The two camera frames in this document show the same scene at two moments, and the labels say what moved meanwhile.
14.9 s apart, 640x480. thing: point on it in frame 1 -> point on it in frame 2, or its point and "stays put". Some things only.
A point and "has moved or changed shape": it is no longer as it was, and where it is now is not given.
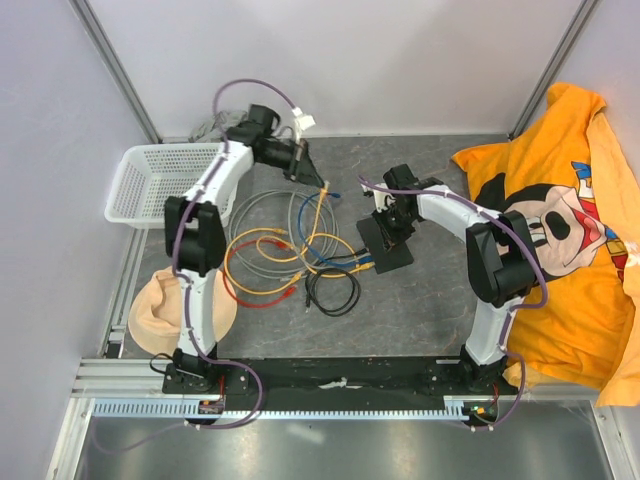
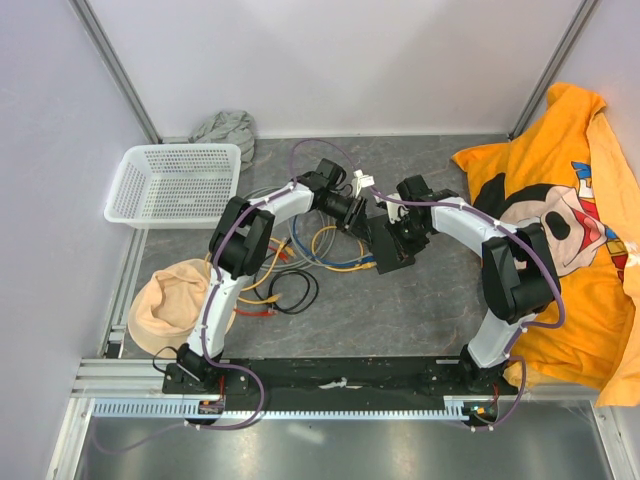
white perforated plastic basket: [145, 176] stays put
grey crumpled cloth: [214, 129] stays put
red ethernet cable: [255, 305] has moved or changed shape
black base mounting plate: [335, 379] stays put
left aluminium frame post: [116, 68] stays put
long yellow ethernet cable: [294, 279] has moved or changed shape
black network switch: [384, 260] stays put
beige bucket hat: [156, 315] stays put
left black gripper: [304, 169] -> [355, 219]
